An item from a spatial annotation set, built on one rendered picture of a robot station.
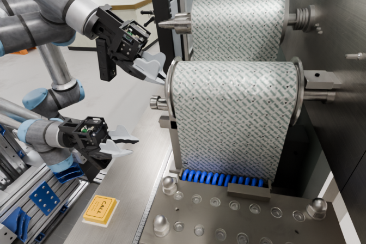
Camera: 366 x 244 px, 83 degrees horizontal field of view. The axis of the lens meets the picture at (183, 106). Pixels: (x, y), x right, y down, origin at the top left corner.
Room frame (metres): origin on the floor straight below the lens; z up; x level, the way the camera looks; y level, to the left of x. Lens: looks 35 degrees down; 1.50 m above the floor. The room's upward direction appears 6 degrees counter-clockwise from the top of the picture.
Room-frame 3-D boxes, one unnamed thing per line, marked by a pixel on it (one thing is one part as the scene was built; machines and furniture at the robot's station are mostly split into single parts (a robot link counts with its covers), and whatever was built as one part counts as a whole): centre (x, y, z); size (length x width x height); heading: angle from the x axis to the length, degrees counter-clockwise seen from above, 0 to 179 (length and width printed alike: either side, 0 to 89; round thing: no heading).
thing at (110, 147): (0.40, 0.19, 1.11); 0.09 x 0.03 x 0.06; 64
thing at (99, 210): (0.35, 0.28, 0.91); 0.07 x 0.07 x 0.02; 73
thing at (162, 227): (0.22, 0.07, 1.05); 0.04 x 0.04 x 0.04
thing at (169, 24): (0.70, 0.02, 1.34); 0.06 x 0.03 x 0.03; 73
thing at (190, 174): (0.32, -0.08, 1.03); 0.21 x 0.04 x 0.03; 73
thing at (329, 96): (0.35, -0.27, 1.25); 0.07 x 0.04 x 0.04; 73
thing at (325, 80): (0.35, -0.27, 1.28); 0.06 x 0.05 x 0.02; 73
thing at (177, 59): (0.43, 0.01, 1.25); 0.15 x 0.01 x 0.15; 163
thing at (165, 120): (0.48, 0.04, 1.05); 0.06 x 0.05 x 0.31; 73
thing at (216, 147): (0.34, -0.09, 1.11); 0.23 x 0.01 x 0.18; 73
